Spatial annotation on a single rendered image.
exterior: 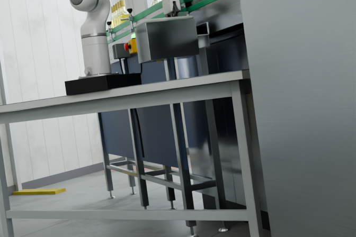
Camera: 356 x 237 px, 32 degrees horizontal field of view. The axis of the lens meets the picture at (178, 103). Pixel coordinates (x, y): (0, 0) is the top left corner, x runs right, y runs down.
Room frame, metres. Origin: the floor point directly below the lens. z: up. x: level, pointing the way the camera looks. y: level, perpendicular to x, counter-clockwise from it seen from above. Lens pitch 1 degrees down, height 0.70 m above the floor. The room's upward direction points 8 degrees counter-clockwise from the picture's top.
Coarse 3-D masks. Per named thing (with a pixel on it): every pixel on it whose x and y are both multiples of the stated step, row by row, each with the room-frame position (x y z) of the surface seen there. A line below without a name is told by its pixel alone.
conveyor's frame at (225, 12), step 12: (228, 0) 2.40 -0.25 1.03; (192, 12) 2.75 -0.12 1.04; (204, 12) 2.63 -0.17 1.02; (216, 12) 2.52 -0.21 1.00; (228, 12) 2.41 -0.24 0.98; (240, 12) 2.32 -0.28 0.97; (216, 24) 2.53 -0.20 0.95; (228, 24) 2.43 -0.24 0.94; (240, 24) 2.59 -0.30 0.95; (216, 36) 2.82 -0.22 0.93; (204, 48) 2.95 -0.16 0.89; (168, 60) 2.88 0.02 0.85; (204, 60) 2.95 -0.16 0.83; (168, 72) 2.88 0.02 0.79; (204, 72) 2.94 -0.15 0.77
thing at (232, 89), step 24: (120, 96) 2.70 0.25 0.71; (144, 96) 2.62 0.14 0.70; (168, 96) 2.55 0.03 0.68; (192, 96) 2.49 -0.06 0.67; (216, 96) 2.43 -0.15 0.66; (240, 96) 2.36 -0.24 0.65; (0, 120) 3.15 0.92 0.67; (24, 120) 3.05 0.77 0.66; (240, 120) 2.37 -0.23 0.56; (0, 144) 3.21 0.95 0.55; (240, 144) 2.38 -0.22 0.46; (0, 168) 3.19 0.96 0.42; (0, 192) 3.19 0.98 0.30; (24, 216) 3.11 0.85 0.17; (48, 216) 3.01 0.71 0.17; (72, 216) 2.92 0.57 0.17; (96, 216) 2.83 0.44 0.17; (120, 216) 2.75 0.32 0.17; (144, 216) 2.67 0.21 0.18; (168, 216) 2.60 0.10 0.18; (192, 216) 2.53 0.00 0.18; (216, 216) 2.47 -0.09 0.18; (240, 216) 2.41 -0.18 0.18
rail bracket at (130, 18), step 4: (128, 8) 3.32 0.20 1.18; (128, 12) 3.33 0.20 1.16; (128, 16) 3.32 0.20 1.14; (132, 16) 3.32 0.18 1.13; (120, 20) 3.31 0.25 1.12; (124, 20) 3.32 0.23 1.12; (128, 20) 3.33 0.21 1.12; (132, 20) 3.32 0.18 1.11; (132, 24) 3.33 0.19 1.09; (132, 28) 3.32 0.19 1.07; (132, 32) 3.31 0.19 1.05
